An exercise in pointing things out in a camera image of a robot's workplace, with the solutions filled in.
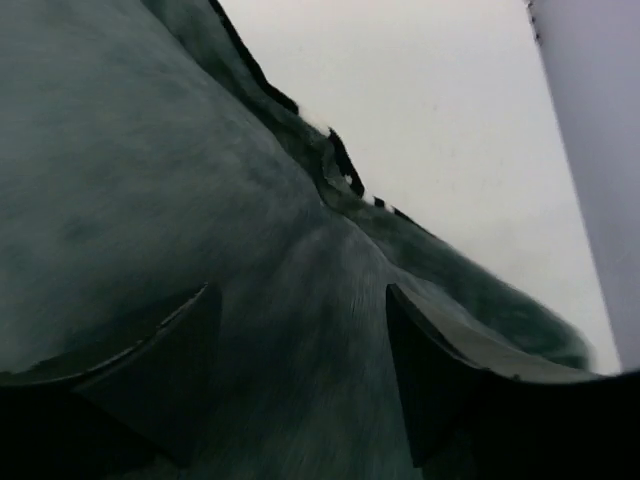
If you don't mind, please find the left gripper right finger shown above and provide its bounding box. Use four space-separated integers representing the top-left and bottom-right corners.
386 284 639 479

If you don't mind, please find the zebra and grey pillowcase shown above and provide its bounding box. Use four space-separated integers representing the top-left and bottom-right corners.
1 1 591 479

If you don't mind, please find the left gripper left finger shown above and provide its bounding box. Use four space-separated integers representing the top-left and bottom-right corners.
1 284 222 479

